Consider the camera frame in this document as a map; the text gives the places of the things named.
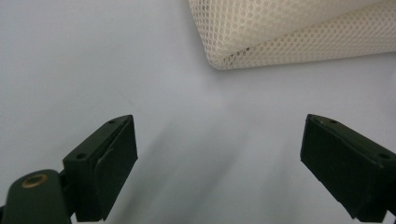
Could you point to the white mesh laundry bag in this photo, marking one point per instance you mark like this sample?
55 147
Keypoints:
264 25

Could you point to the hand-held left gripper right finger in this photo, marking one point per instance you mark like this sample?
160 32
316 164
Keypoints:
345 165

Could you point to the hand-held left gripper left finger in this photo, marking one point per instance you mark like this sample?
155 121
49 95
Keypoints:
102 165

